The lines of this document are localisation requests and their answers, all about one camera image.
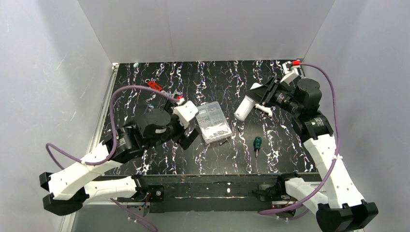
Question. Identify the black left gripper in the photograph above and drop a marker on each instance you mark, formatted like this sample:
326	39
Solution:
183	134

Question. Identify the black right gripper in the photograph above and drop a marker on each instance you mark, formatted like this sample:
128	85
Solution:
270	93

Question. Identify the white remote control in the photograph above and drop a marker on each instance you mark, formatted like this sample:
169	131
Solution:
248	103

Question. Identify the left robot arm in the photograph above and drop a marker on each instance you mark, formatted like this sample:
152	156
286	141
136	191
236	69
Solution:
79	184

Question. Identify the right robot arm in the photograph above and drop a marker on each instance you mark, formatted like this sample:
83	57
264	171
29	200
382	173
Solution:
336	202

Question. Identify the white plastic faucet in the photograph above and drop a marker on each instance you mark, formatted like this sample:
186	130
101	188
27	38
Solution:
266	110

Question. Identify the clear plastic screw box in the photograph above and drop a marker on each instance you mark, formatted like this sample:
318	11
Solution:
212	122

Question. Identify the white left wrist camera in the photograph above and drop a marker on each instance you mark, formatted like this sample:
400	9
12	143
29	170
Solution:
186	111

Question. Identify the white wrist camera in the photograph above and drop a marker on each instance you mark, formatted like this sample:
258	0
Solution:
291	71
186	111

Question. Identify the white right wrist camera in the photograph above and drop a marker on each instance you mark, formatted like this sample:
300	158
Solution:
291	71

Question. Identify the green handled screwdriver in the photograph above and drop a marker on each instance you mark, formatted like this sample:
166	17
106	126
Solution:
257	145

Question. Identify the red handled adjustable wrench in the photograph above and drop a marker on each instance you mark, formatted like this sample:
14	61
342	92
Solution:
152	84

